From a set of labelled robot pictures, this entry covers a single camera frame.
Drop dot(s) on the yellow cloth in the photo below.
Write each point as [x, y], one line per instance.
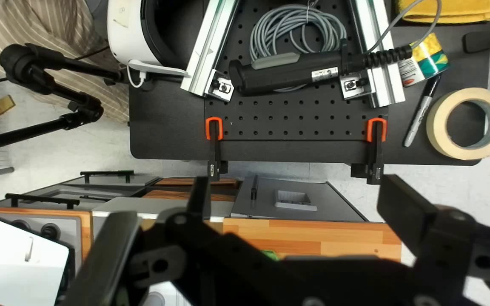
[455, 11]

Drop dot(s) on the aluminium rail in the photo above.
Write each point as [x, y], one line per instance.
[373, 23]
[211, 45]

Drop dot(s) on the black marker pen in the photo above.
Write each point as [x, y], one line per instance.
[421, 113]

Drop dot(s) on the beige striped mat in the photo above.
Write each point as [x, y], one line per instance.
[58, 23]

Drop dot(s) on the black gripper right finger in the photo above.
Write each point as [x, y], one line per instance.
[407, 215]

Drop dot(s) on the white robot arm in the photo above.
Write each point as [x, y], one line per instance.
[126, 28]

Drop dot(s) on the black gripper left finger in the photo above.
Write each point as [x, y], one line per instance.
[109, 261]

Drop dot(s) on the green yellow labelled box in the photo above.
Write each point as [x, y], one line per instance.
[426, 60]

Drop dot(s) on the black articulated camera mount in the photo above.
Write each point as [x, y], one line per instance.
[29, 69]

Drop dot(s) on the beige masking tape roll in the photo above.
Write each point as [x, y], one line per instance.
[441, 137]

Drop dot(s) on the wooden countertop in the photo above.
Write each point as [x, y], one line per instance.
[324, 239]

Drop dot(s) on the black handheld device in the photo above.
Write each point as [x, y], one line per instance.
[290, 77]

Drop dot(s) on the black orange bar clamp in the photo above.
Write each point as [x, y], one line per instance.
[375, 154]
[215, 154]

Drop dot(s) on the black perforated workbench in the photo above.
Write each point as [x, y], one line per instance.
[290, 121]

